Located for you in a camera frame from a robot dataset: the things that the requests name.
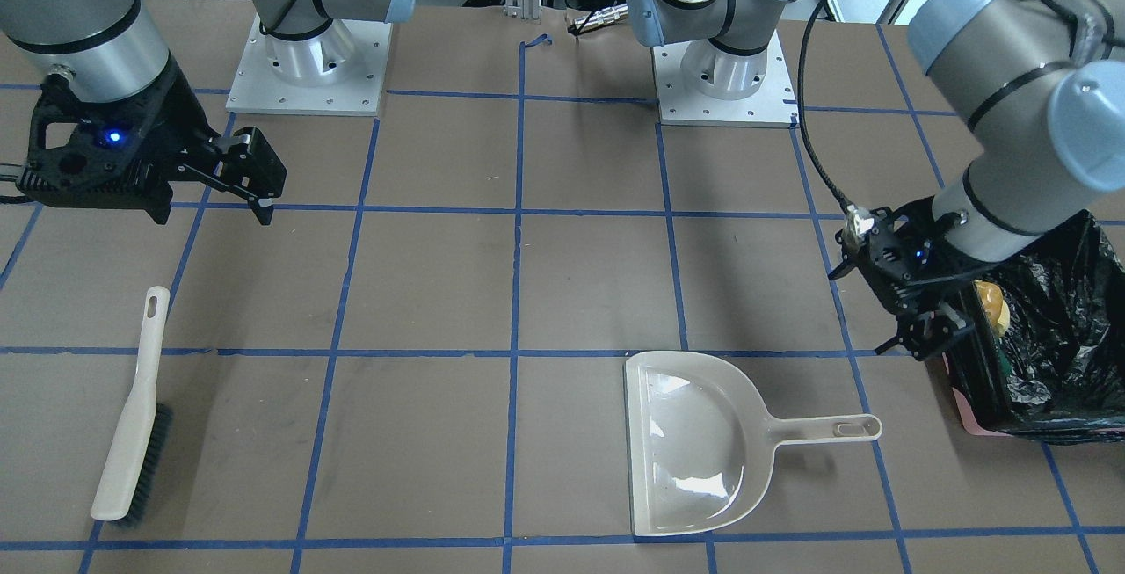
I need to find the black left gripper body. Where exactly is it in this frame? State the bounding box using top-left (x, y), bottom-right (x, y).
top-left (829, 196), bottom-right (996, 319)

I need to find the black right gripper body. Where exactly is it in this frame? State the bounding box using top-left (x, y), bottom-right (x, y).
top-left (16, 57), bottom-right (221, 224)

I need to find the beige plastic dustpan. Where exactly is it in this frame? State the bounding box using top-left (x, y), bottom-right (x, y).
top-left (623, 351), bottom-right (883, 537)

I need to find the brown potato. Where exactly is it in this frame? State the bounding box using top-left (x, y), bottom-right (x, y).
top-left (974, 280), bottom-right (1010, 337)

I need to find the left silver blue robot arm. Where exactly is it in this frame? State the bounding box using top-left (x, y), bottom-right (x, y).
top-left (626, 0), bottom-right (1122, 360)

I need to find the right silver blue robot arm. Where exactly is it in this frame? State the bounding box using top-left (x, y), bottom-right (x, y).
top-left (1, 0), bottom-right (287, 225)

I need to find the black trash bag bin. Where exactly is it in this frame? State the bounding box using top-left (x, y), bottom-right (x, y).
top-left (945, 210), bottom-right (1124, 445)

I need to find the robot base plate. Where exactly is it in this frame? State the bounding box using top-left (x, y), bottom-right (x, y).
top-left (651, 33), bottom-right (799, 128)
top-left (226, 20), bottom-right (395, 117)

